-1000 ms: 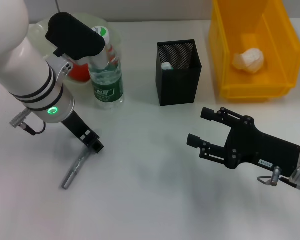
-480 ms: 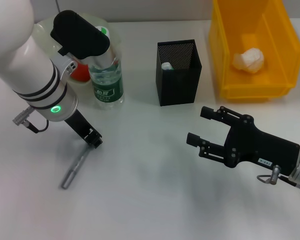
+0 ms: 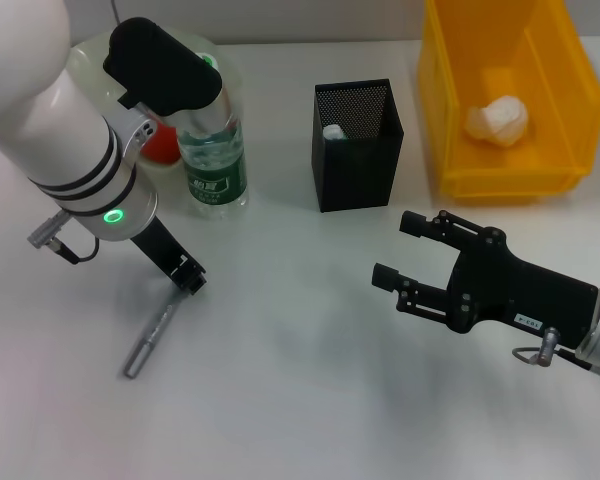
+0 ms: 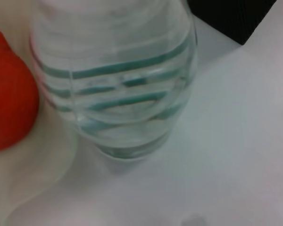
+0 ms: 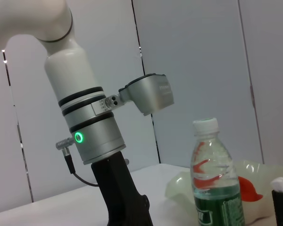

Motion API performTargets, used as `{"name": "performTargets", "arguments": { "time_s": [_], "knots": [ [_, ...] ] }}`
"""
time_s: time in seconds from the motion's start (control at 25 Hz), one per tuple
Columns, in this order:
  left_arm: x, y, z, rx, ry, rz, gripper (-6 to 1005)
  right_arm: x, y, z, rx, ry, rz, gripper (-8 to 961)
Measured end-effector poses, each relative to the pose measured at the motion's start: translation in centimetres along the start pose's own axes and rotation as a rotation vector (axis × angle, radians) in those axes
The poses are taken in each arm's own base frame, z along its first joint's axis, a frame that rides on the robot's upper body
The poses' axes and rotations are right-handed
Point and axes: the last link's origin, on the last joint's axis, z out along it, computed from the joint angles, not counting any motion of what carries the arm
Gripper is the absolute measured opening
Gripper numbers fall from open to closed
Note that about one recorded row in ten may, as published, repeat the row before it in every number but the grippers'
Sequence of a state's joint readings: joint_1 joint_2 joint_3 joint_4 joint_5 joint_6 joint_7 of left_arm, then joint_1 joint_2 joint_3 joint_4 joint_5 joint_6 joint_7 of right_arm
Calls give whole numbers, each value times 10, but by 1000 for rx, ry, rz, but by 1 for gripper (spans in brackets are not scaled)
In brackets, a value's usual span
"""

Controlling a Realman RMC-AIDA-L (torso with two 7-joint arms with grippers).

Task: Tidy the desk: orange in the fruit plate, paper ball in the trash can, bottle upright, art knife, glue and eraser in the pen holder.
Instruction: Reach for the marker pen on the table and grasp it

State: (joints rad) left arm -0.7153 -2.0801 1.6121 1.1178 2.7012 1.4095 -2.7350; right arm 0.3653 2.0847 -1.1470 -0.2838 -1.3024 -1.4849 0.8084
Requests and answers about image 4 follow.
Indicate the clear green-label water bottle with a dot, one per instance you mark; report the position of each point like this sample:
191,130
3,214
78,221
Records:
113,70

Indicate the pale green wavy fruit plate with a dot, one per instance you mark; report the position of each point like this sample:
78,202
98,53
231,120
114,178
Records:
26,176

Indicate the black mesh pen holder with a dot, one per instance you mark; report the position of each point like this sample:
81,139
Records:
233,16

